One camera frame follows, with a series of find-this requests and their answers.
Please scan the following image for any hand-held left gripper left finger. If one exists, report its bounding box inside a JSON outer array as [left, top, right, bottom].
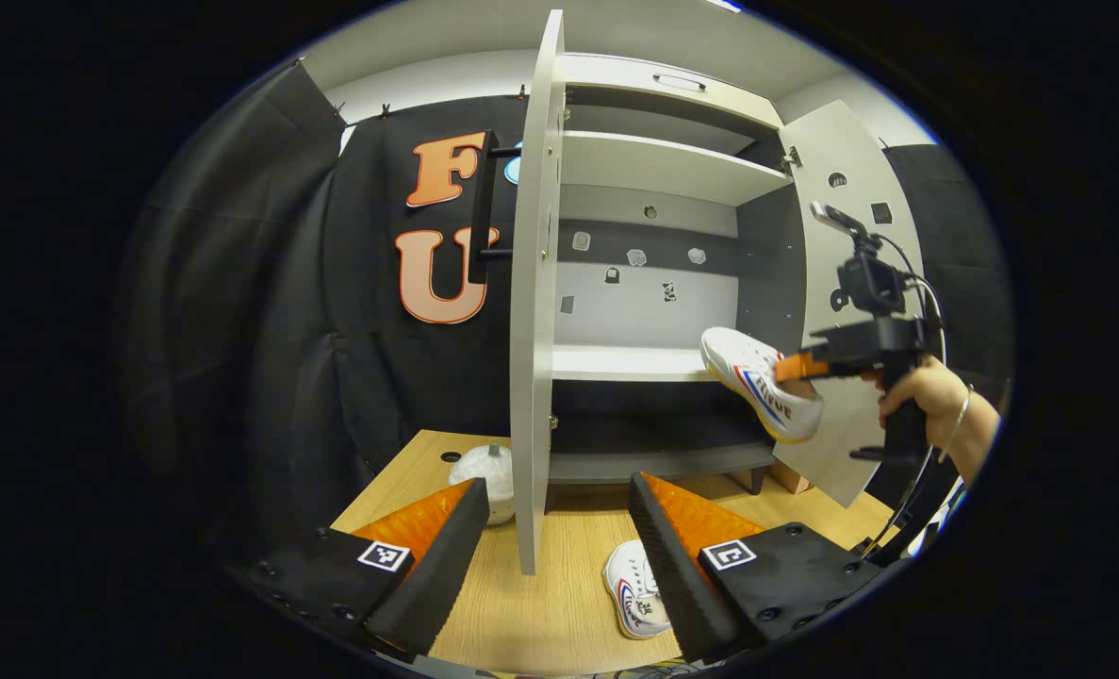
[[227, 477, 492, 664]]

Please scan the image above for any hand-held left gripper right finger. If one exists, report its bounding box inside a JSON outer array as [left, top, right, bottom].
[[626, 471, 887, 665]]

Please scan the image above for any white sneaker shoe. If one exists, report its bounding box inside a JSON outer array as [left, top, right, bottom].
[[700, 326, 825, 445], [602, 540, 673, 640]]

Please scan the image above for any white shoe cabinet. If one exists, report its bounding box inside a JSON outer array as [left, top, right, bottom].
[[545, 52, 815, 498]]

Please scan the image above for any white cabinet drawer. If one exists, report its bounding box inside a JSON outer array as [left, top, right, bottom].
[[564, 54, 786, 128]]

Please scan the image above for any white textured ball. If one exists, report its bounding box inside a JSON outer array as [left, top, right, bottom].
[[448, 443, 518, 526]]

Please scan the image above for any small cardboard box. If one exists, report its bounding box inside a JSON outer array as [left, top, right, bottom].
[[768, 459, 816, 496]]

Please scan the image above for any black backdrop cloth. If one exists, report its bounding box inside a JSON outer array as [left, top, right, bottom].
[[118, 58, 1014, 567]]

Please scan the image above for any silver bracelet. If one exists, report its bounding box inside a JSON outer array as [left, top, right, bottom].
[[939, 382, 975, 465]]

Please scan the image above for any black cable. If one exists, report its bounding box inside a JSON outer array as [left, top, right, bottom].
[[861, 233, 961, 567]]

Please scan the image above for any black door handle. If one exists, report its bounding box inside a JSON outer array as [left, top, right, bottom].
[[469, 130, 522, 284]]

